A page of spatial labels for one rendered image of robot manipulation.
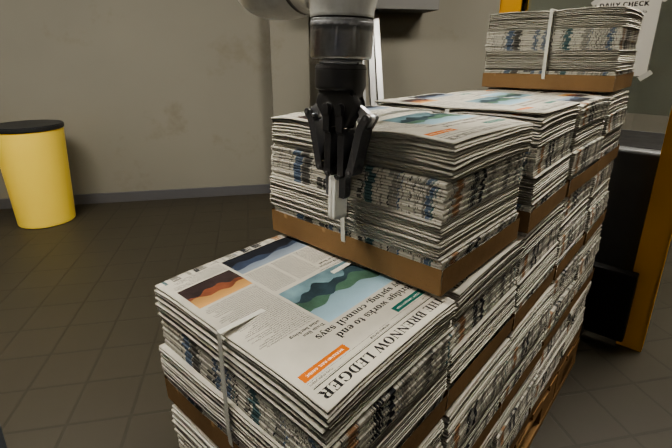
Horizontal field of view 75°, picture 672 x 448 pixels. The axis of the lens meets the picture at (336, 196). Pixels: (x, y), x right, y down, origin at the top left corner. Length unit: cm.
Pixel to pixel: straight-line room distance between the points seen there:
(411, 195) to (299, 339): 25
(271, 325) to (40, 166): 305
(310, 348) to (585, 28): 118
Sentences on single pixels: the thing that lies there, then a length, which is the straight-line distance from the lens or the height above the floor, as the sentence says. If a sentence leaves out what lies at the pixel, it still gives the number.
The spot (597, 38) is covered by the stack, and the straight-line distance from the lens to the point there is 146.
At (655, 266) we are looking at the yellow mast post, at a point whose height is 39.
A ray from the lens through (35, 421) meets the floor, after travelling 193.
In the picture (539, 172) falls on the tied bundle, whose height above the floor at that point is 95.
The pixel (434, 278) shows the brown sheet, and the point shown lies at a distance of 65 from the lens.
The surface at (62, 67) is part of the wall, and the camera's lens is 394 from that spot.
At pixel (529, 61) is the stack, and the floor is 115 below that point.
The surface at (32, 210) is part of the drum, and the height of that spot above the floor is 14.
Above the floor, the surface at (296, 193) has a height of 93.
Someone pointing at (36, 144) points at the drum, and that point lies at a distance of 352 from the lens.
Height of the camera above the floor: 117
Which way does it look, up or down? 18 degrees down
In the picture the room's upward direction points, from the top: straight up
